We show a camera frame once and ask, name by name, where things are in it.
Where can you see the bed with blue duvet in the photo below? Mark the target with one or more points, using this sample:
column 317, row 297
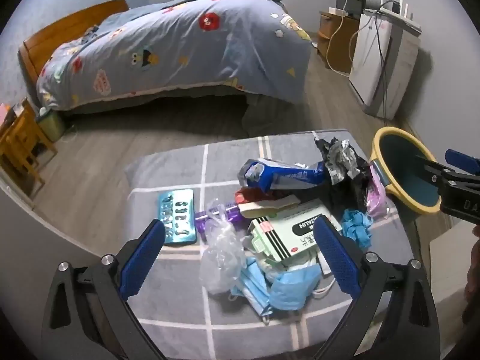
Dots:
column 187, row 52

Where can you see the clear plastic bag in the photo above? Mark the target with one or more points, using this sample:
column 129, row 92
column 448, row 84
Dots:
column 221, row 255

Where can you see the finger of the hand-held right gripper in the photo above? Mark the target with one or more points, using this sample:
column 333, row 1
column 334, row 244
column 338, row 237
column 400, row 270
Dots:
column 431, row 167
column 463, row 161

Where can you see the white power strip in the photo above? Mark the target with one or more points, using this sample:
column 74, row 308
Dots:
column 337, row 11

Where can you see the white furniture panel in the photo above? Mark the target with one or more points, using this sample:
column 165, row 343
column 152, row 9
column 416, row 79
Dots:
column 450, row 255

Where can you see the beige paper packet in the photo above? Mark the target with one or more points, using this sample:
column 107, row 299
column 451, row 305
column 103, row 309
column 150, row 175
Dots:
column 270, row 206

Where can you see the crumpled black silver foil wrapper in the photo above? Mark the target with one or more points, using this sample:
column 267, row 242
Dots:
column 341, row 157

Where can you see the pink packet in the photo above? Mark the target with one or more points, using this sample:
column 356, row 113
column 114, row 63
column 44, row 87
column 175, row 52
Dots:
column 377, row 195

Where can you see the green white medicine box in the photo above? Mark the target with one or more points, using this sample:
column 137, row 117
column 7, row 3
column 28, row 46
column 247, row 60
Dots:
column 300, row 232

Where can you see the blue glove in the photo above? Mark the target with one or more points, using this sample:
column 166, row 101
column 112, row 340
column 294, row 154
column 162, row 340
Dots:
column 356, row 227

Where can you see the wooden bed headboard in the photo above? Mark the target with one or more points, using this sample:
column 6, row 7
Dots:
column 56, row 33

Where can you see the yellow rimmed teal bin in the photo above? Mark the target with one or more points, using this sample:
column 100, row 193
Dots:
column 397, row 157

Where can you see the red wrapper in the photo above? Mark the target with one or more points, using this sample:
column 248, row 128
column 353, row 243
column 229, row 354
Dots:
column 251, row 195

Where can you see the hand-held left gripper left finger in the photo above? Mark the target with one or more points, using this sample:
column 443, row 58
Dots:
column 142, row 258

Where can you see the wooden cabinet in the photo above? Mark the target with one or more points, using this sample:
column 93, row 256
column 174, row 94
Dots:
column 337, row 41

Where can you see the purple plastic wrapper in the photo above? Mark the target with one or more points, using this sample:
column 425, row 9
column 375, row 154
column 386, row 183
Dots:
column 200, row 217

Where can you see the blue face mask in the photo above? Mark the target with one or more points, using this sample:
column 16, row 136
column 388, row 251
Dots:
column 251, row 285
column 292, row 288

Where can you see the blue snack wrapper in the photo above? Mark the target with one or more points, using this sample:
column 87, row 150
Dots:
column 277, row 178

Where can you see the white air purifier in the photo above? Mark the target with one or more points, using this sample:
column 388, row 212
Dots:
column 369, row 67

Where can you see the silver blister pack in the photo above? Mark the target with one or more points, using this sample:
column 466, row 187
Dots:
column 176, row 213

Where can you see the grey checked mat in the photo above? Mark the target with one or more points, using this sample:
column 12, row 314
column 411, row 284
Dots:
column 176, row 172

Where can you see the green waste basket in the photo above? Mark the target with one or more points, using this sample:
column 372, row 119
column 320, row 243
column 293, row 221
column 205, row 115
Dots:
column 50, row 125

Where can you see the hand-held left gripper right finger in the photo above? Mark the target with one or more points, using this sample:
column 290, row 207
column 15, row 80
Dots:
column 335, row 258

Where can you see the grey bed sheet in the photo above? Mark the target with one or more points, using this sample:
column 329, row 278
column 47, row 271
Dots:
column 270, row 116

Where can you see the wooden stool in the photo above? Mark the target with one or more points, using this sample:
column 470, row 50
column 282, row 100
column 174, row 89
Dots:
column 18, row 142

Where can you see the white router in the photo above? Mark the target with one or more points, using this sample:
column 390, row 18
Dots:
column 403, row 17

